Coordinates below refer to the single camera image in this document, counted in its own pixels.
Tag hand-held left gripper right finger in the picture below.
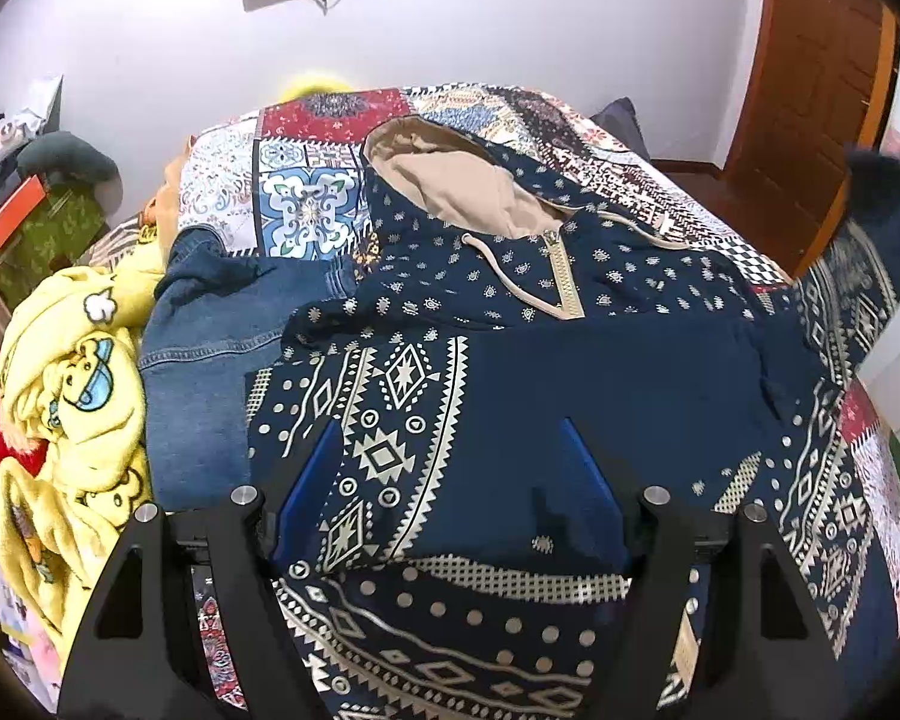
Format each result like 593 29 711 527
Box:
559 416 850 720

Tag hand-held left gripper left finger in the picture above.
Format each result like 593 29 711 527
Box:
56 418 346 720

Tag navy patterned hoodie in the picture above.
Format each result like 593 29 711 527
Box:
244 116 900 720

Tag blue denim jeans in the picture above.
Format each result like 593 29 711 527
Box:
139 229 382 512

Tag yellow cartoon blanket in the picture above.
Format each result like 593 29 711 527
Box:
0 240 175 685

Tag patchwork bedspread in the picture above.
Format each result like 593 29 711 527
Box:
0 81 900 720

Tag green patterned box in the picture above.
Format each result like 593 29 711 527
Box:
0 178 110 313

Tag dark blue pillow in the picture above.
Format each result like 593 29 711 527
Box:
589 96 653 163

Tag yellow pillow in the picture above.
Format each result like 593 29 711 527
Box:
280 70 362 103

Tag orange box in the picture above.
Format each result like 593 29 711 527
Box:
0 175 50 253

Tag brown wooden door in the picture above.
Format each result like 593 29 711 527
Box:
720 0 900 280

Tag pile of assorted clutter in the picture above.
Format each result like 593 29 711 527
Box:
0 75 65 241

